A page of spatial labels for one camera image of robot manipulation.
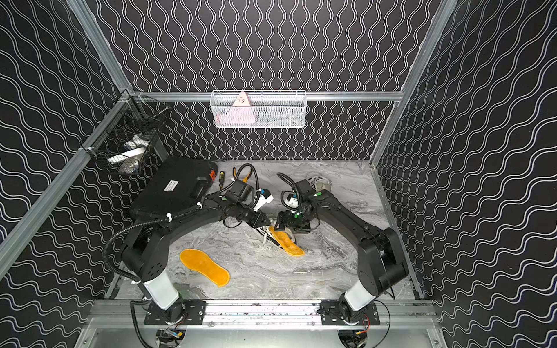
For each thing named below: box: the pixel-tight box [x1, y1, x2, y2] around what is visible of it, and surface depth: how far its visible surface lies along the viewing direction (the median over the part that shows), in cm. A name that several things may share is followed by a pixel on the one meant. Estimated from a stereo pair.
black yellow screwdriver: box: [219, 171, 225, 190], surface depth 115 cm
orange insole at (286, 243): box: [269, 225, 305, 256], surface depth 81 cm
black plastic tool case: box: [129, 156, 219, 225], surface depth 102 cm
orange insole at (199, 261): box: [179, 248, 231, 288], surface depth 85 cm
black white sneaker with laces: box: [255, 226, 297, 251], surface depth 87 cm
